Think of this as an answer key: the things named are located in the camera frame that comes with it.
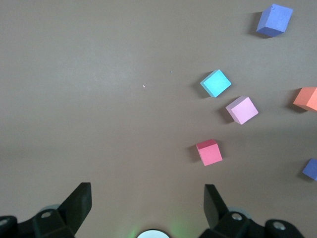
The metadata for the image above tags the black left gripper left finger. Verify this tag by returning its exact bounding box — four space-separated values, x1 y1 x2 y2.
0 182 93 238

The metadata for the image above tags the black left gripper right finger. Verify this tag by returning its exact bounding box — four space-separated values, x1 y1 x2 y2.
199 184 304 238

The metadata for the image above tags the light pink foam cube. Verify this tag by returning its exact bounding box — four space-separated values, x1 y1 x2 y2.
225 96 259 125

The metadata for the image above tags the cyan foam cube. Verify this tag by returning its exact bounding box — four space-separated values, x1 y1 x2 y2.
200 69 232 98

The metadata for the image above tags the orange foam cube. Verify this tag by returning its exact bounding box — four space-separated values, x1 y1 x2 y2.
293 87 317 112

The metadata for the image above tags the coral red foam cube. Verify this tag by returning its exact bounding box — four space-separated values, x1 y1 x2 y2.
196 138 223 167

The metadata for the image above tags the dented purple foam cube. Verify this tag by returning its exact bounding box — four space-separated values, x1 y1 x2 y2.
256 3 294 38

